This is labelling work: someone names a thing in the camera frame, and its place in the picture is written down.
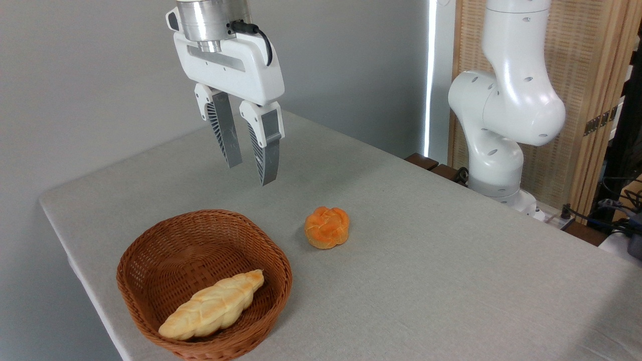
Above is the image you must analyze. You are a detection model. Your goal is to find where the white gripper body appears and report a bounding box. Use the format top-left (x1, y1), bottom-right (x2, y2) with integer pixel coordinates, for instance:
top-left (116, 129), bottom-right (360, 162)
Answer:
top-left (166, 7), bottom-right (285, 107)

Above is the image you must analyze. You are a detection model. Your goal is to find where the grey fin-ray gripper finger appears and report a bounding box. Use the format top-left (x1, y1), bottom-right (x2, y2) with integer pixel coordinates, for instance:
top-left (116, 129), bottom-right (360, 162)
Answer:
top-left (239, 100), bottom-right (285, 187)
top-left (195, 83), bottom-right (243, 169)

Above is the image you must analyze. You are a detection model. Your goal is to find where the long braided bread loaf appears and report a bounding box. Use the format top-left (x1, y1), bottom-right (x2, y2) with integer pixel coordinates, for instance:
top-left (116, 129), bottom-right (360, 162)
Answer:
top-left (158, 269), bottom-right (265, 341)

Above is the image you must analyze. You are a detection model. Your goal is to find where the round orange bread bun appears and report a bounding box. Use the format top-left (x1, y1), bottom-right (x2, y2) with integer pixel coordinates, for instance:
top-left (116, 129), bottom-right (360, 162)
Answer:
top-left (304, 206), bottom-right (350, 250)

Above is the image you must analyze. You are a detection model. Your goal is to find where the brown wicker basket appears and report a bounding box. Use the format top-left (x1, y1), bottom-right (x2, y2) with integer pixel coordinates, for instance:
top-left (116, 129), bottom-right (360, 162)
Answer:
top-left (116, 209), bottom-right (293, 361)

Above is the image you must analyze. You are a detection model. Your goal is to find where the dark brown wooden block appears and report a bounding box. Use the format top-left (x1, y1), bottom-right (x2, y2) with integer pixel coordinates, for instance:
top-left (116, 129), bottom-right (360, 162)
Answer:
top-left (431, 164), bottom-right (468, 184)
top-left (405, 153), bottom-right (439, 171)

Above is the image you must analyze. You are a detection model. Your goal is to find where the grey tablecloth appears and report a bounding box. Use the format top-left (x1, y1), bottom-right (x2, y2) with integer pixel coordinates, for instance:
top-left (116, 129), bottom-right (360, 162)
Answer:
top-left (39, 110), bottom-right (642, 361)

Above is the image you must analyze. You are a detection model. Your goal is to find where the bamboo folding screen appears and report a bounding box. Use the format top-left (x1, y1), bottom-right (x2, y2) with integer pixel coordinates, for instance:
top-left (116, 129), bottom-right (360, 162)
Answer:
top-left (448, 0), bottom-right (642, 221)

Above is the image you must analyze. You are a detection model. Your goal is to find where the brass screen hinge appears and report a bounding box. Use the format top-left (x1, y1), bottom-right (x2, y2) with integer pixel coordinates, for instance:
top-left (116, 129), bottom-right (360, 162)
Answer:
top-left (583, 105), bottom-right (618, 137)

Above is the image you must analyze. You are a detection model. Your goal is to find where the black equipment stand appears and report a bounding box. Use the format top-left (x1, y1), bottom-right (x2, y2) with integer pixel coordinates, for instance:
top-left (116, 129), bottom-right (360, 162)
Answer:
top-left (594, 65), bottom-right (642, 221)

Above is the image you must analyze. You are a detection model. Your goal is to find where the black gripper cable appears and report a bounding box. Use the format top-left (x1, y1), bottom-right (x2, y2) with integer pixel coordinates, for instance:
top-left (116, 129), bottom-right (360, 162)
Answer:
top-left (229, 20), bottom-right (274, 67)

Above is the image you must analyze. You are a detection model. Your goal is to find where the black cable bundle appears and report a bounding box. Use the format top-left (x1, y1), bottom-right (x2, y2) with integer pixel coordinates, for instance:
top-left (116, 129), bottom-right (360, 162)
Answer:
top-left (559, 175), bottom-right (642, 237)

